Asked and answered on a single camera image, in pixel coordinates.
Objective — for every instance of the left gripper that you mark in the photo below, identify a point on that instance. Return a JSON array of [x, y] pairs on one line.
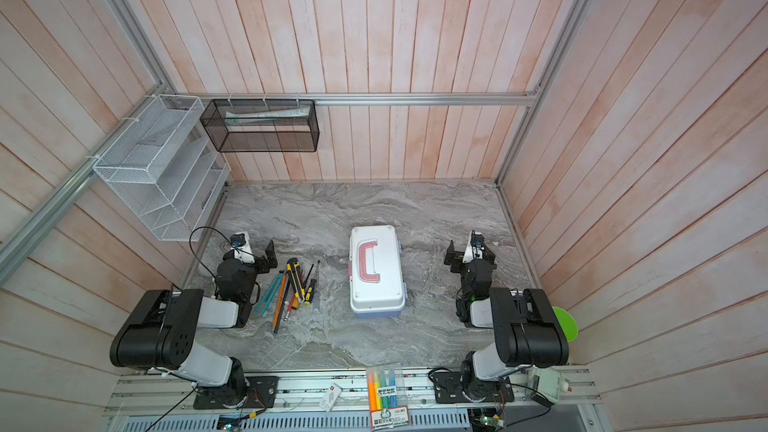
[[261, 258]]

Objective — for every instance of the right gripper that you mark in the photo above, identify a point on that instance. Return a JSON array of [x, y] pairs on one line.
[[456, 255]]

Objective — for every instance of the small yellow black screwdriver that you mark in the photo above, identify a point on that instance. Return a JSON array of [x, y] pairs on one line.
[[310, 286]]

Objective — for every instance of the white blue tool box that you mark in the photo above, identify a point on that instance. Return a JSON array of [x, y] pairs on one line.
[[377, 288]]

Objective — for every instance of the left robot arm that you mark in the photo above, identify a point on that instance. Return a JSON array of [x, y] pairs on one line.
[[160, 331]]

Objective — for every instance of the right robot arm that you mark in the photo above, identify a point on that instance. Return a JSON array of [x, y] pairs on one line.
[[528, 337]]

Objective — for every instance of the highlighter marker pack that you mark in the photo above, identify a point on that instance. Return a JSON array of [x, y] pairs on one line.
[[387, 397]]

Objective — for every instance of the teal utility knife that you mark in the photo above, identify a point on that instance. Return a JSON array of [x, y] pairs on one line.
[[265, 301]]

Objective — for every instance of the green plastic cup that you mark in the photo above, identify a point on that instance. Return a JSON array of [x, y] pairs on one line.
[[567, 323]]

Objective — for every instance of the black mesh basket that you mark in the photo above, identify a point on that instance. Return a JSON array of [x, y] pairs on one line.
[[262, 125]]

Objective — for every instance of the white paper tag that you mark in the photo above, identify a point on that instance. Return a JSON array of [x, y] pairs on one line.
[[330, 397]]

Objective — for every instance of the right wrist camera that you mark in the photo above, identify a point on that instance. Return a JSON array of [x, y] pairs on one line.
[[475, 247]]

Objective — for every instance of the orange handled tool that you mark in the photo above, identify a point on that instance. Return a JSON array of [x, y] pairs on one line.
[[279, 301]]

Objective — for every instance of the red handled screwdriver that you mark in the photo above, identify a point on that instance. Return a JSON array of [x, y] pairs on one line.
[[290, 304]]

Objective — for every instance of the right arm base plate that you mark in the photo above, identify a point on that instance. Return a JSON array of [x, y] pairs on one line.
[[452, 387]]

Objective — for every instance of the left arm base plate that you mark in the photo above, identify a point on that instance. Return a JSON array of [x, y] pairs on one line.
[[256, 391]]

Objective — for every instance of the white wire mesh shelf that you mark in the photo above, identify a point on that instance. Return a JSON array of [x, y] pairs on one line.
[[168, 179]]

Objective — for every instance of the aluminium frame rail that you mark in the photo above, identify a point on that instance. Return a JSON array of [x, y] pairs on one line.
[[386, 99]]

